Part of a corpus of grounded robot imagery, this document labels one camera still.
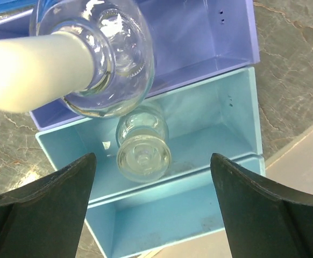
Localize purple small bin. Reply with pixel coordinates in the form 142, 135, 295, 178
0, 1, 259, 130

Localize glass flask white stopper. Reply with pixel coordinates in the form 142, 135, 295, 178
0, 1, 154, 118

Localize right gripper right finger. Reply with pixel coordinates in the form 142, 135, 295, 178
210, 153, 313, 257

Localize light blue outer bin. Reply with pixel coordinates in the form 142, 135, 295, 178
83, 154, 266, 258

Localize small glass bottle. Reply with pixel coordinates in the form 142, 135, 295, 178
116, 102, 172, 183

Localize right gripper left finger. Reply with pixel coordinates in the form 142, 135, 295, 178
0, 153, 97, 257

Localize blue divided storage bin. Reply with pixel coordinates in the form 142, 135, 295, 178
0, 0, 37, 13

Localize light blue middle bin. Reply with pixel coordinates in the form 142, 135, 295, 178
36, 67, 262, 203

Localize light blue bin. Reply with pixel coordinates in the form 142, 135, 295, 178
36, 67, 262, 203
83, 154, 266, 258

